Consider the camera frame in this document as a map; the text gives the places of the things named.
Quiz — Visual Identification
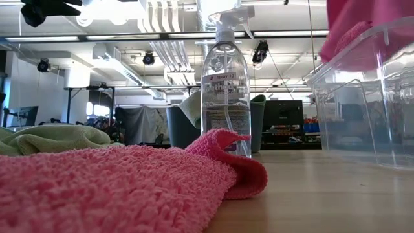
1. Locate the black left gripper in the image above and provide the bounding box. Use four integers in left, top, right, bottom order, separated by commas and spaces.
20, 0, 83, 28

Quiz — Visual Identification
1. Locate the green microfiber towel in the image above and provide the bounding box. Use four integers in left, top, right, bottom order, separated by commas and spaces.
177, 90, 203, 130
0, 124, 125, 157

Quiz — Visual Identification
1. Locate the pink microfiber towel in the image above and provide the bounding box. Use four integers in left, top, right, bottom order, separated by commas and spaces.
0, 128, 268, 233
318, 0, 414, 72

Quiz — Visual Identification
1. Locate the long ceiling light bar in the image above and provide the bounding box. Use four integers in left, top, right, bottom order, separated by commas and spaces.
0, 30, 329, 45

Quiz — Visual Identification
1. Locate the black ceiling spotlight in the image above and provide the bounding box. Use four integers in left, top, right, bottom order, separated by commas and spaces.
142, 51, 156, 67
252, 39, 270, 65
36, 58, 52, 74

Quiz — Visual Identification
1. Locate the black metal rack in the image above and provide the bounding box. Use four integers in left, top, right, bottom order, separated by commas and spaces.
63, 84, 116, 126

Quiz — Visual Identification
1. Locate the black computer monitor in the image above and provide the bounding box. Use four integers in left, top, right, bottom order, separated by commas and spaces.
2, 105, 39, 128

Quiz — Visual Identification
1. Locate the gray curtain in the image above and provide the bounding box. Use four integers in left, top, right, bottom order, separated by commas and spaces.
114, 105, 169, 146

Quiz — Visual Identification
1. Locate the teal plastic basket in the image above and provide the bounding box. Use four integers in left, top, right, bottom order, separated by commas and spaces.
166, 94, 267, 153

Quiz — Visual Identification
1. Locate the black cabinet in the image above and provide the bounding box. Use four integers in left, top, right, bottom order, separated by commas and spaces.
262, 99, 305, 145

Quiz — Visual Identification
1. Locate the clear plastic bin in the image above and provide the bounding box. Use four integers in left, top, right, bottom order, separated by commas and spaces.
306, 16, 414, 171

